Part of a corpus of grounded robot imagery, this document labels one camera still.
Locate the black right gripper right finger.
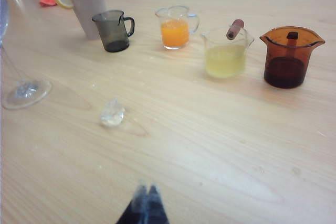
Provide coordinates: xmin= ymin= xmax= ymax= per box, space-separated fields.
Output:
xmin=145 ymin=184 xmax=169 ymax=224

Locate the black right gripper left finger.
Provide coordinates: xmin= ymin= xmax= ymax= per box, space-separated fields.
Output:
xmin=115 ymin=180 xmax=148 ymax=224

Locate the smoky grey measuring cup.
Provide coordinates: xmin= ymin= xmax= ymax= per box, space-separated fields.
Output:
xmin=91 ymin=10 xmax=135 ymax=52

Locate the clear cup with yellow juice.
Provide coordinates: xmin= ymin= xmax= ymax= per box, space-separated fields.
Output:
xmin=201 ymin=19 xmax=255 ymax=79

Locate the clear cup with orange juice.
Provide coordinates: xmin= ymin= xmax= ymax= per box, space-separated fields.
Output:
xmin=154 ymin=5 xmax=200 ymax=50

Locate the amber brown measuring cup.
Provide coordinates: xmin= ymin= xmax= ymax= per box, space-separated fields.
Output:
xmin=259 ymin=26 xmax=326 ymax=89

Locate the beige paper cup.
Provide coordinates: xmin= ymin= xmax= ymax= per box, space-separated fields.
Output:
xmin=70 ymin=0 xmax=108 ymax=40

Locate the clear ice cube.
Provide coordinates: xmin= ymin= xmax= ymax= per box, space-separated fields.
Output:
xmin=99 ymin=98 xmax=126 ymax=127

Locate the clear wine glass with ice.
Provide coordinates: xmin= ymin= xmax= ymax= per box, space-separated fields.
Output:
xmin=0 ymin=0 xmax=53 ymax=111

